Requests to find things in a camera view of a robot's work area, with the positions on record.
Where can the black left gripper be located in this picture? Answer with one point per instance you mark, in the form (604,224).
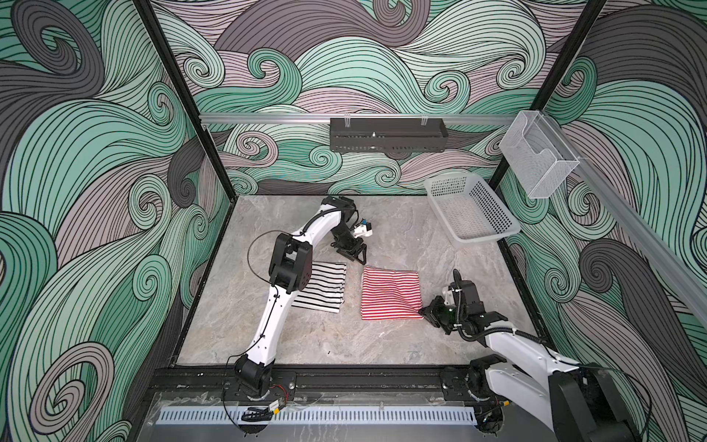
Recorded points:
(353,253)

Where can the aluminium rail wall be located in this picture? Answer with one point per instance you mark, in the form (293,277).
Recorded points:
(321,118)
(656,191)

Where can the black frame post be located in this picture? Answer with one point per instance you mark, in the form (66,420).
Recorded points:
(569,48)
(159,40)

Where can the aluminium rail right wall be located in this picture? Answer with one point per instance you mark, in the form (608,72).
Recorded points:
(656,191)

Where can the black frame post left rear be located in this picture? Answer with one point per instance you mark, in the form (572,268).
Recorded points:
(159,40)

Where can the white plastic laundry basket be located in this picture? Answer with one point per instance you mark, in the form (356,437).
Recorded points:
(468,209)

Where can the black frame post right rear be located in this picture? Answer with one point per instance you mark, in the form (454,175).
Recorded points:
(569,48)

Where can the black white striped tank top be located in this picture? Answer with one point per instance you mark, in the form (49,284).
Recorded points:
(325,290)

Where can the clear plastic wall bin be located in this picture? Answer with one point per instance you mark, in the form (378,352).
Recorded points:
(539,153)

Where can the white slotted cable duct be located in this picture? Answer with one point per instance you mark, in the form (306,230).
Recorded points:
(323,415)

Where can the red white striped tank top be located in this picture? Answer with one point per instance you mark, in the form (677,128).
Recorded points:
(390,295)

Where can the black wall shelf tray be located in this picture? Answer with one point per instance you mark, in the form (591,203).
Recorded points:
(388,135)

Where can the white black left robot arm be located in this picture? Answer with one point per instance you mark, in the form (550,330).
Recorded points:
(289,273)

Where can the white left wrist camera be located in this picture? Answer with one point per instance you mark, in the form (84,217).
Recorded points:
(363,229)

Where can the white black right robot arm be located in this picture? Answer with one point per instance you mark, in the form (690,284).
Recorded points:
(576,401)

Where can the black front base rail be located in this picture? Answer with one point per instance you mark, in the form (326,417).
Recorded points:
(306,383)

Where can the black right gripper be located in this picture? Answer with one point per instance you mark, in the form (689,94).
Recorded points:
(431,312)

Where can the aluminium rail back wall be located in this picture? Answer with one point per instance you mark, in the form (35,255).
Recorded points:
(321,118)

